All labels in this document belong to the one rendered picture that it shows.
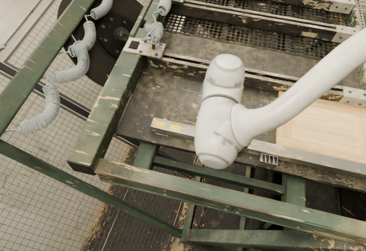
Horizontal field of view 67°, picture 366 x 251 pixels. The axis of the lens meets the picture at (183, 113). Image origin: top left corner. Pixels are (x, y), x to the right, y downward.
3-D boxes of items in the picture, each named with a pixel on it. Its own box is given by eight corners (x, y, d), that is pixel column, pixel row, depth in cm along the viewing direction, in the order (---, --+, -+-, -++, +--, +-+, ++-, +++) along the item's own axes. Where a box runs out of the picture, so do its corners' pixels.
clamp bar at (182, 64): (364, 113, 130) (398, 80, 110) (126, 65, 142) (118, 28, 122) (361, 97, 135) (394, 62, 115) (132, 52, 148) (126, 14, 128)
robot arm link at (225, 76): (204, 81, 84) (197, 116, 77) (209, 42, 71) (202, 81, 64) (239, 87, 83) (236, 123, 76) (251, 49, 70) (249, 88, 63)
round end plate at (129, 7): (153, 113, 177) (31, 35, 142) (148, 116, 181) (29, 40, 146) (182, 32, 220) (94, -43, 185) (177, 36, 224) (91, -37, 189)
